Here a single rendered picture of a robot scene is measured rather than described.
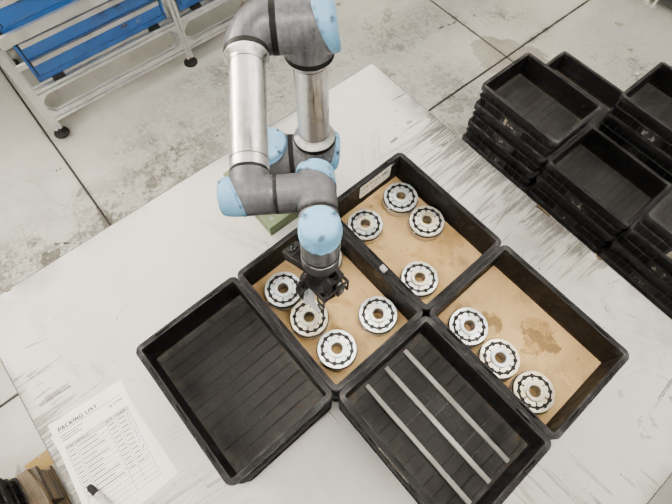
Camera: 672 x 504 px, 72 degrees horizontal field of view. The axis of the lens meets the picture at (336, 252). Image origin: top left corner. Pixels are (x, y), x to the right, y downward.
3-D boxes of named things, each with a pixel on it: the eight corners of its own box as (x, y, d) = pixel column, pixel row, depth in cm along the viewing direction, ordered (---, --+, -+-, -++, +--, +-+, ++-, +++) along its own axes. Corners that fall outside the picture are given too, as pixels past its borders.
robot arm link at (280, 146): (251, 152, 145) (244, 124, 132) (294, 149, 145) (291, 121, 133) (252, 185, 140) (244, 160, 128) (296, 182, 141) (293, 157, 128)
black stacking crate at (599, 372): (419, 326, 126) (426, 313, 116) (491, 261, 135) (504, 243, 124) (534, 444, 114) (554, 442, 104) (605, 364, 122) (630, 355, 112)
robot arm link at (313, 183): (275, 157, 86) (276, 207, 82) (335, 153, 87) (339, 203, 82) (279, 181, 93) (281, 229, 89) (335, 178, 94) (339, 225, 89)
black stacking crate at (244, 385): (151, 359, 122) (134, 350, 112) (242, 290, 131) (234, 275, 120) (240, 486, 110) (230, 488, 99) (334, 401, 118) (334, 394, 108)
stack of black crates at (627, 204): (516, 203, 220) (546, 161, 189) (557, 170, 228) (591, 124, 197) (584, 263, 207) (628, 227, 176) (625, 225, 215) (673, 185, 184)
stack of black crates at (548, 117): (455, 151, 233) (480, 84, 192) (495, 121, 241) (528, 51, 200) (515, 204, 220) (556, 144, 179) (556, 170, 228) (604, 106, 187)
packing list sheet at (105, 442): (41, 430, 125) (40, 430, 125) (118, 375, 131) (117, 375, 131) (98, 540, 115) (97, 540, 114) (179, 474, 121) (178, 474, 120)
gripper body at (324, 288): (322, 311, 100) (322, 290, 89) (297, 283, 103) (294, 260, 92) (349, 290, 102) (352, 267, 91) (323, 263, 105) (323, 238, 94)
